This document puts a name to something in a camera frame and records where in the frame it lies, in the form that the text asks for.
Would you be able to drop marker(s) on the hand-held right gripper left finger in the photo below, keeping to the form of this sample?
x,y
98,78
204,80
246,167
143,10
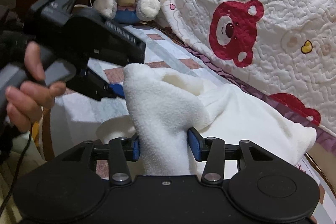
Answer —
x,y
136,149

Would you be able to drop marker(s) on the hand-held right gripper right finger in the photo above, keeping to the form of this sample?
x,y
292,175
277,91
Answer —
x,y
194,145

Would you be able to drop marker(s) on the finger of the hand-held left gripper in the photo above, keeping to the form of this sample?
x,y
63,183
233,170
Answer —
x,y
117,89

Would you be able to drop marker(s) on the white fleece garment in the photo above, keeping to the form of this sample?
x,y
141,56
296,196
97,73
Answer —
x,y
168,108

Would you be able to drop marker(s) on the person's left hand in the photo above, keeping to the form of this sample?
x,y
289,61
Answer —
x,y
31,94

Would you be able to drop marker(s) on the patterned floor mat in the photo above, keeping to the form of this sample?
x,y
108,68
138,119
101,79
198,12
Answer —
x,y
168,53

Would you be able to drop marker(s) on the beige bed base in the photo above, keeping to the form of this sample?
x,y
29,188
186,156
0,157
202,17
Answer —
x,y
324,154

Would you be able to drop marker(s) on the bear print quilt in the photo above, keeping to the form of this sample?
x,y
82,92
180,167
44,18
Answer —
x,y
262,3

